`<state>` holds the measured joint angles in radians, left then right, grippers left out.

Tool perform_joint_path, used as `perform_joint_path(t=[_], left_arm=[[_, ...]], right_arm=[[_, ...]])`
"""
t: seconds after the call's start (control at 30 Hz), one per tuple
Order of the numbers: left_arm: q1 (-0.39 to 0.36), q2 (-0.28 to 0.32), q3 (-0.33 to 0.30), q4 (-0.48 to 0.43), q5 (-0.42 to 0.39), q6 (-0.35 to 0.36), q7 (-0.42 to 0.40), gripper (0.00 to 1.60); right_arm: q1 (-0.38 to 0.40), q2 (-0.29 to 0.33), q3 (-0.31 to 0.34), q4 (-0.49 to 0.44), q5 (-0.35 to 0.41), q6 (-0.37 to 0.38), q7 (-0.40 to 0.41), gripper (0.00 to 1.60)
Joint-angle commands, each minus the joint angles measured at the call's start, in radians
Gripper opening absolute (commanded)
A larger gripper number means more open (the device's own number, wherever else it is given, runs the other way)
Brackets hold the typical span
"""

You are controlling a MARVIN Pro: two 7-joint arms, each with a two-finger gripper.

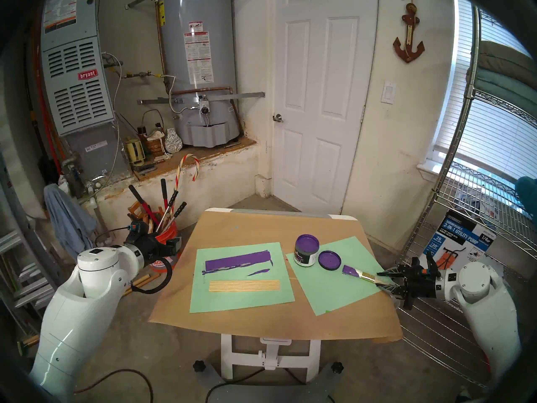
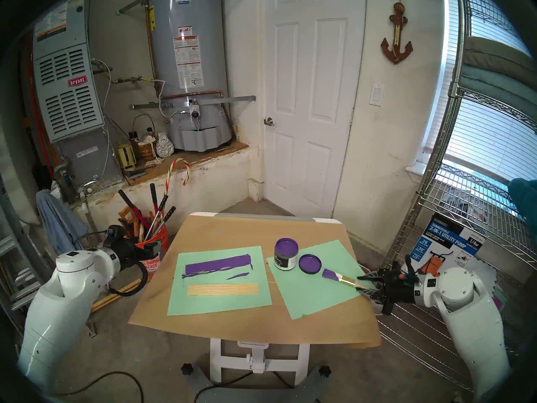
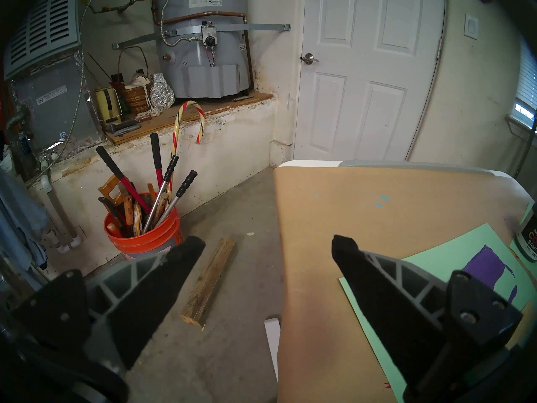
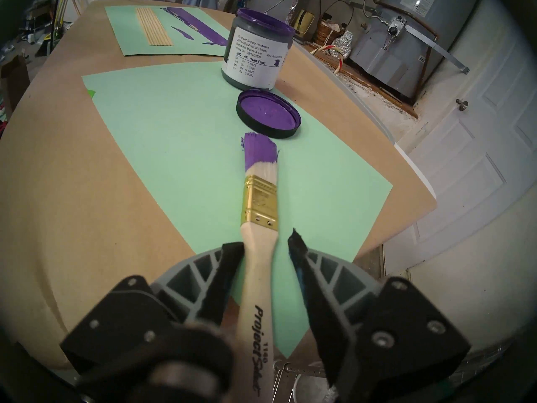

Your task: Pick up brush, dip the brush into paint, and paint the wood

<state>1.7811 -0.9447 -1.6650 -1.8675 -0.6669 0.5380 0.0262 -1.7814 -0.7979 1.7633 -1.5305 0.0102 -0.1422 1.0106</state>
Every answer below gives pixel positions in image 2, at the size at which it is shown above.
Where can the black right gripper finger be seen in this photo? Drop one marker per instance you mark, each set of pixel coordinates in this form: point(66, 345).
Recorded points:
point(375, 293)
point(373, 277)

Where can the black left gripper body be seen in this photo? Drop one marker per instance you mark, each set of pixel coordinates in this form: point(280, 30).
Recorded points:
point(130, 253)

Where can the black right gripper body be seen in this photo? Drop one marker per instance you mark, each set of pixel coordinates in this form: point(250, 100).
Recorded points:
point(396, 289)

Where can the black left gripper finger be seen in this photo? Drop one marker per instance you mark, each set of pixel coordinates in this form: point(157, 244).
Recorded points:
point(153, 255)
point(153, 245)

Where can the wooden paint brush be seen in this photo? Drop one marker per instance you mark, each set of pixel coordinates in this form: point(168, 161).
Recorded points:
point(344, 279)

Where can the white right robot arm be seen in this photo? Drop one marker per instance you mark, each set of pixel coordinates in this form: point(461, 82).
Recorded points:
point(474, 331)

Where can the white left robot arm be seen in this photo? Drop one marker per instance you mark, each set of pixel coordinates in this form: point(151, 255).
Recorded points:
point(54, 314)

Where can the purple paint jar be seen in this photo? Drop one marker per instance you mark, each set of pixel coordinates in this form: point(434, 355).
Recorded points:
point(286, 255)

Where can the orange plastic bucket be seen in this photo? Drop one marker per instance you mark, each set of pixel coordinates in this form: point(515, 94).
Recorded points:
point(164, 238)

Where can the silver tool black grip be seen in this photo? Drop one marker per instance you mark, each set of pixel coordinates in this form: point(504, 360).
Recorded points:
point(168, 215)
point(161, 205)

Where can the rough wood plank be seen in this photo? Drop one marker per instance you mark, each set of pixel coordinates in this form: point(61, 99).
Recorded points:
point(115, 295)

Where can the red tool black grip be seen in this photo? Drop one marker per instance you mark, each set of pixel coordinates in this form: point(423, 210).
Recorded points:
point(153, 196)

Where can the purple black jar lid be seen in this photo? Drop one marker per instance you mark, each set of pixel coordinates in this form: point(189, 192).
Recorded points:
point(310, 264)

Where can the utility pump cardboard box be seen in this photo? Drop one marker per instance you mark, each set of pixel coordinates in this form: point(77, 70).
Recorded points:
point(449, 242)

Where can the striped candy cane decoration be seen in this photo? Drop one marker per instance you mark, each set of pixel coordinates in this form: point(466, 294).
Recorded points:
point(168, 175)

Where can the blue hanging cloth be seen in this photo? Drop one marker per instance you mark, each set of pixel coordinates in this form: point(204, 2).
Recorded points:
point(61, 226)

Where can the light wood slat panel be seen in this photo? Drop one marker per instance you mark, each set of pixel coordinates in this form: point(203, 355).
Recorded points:
point(222, 289)

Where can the green paper sheet purple stripe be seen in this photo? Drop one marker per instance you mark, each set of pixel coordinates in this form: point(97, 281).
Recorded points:
point(218, 305)

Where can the white scalloped paper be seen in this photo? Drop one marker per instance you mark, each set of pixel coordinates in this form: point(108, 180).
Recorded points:
point(486, 270)

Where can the yellow boxy device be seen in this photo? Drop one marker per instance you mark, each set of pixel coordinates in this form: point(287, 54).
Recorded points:
point(126, 156)

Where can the brown wicker basket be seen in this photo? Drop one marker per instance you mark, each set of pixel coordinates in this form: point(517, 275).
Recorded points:
point(146, 150)

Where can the aluminium foil wrapped lump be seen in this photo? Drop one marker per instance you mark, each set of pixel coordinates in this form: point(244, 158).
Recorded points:
point(164, 146)

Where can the grey metal ladder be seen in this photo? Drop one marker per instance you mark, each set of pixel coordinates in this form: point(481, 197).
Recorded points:
point(16, 255)

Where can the white grey work table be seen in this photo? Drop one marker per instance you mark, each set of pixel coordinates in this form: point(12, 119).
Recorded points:
point(256, 358)

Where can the grey water heater tank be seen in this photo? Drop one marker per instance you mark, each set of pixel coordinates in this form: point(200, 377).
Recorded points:
point(197, 112)

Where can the teal fabric object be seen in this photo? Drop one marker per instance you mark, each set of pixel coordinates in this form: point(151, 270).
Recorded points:
point(524, 200)

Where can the grey water heater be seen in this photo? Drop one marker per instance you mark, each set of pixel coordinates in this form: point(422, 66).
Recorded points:
point(197, 94)

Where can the grey Bryant furnace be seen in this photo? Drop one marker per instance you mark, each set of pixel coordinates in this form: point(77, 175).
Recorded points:
point(71, 100)

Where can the yellow gas line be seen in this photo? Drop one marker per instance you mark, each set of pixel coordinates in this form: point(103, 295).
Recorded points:
point(130, 79)

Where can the silver door knob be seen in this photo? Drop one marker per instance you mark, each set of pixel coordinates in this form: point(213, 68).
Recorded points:
point(268, 121)

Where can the white panel door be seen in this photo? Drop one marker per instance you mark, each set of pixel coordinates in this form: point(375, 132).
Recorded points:
point(314, 112)

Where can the white window blinds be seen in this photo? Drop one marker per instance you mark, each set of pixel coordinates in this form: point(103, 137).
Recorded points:
point(495, 142)

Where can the grey green folded cushion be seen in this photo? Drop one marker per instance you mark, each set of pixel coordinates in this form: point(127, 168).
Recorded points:
point(499, 56)
point(491, 85)

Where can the white light switch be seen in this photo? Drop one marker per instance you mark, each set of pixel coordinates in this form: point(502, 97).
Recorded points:
point(376, 95)

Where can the rusty anchor wall decoration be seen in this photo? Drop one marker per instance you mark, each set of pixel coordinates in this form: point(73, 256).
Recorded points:
point(396, 45)

